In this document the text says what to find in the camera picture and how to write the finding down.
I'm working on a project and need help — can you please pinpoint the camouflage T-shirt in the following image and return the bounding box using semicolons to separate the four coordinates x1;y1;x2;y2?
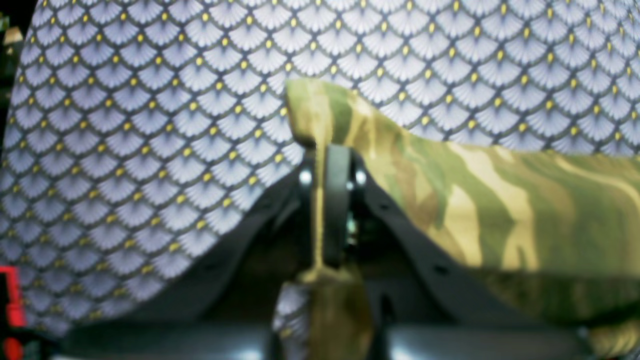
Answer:
283;78;640;359

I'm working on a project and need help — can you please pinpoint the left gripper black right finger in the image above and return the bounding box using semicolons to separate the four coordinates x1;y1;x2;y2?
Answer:
350;150;541;326

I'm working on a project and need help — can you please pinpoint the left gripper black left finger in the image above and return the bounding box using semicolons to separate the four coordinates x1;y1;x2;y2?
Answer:
115;150;326;326

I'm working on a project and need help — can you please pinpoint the patterned blue tablecloth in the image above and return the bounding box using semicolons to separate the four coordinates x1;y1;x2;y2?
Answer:
1;0;639;335

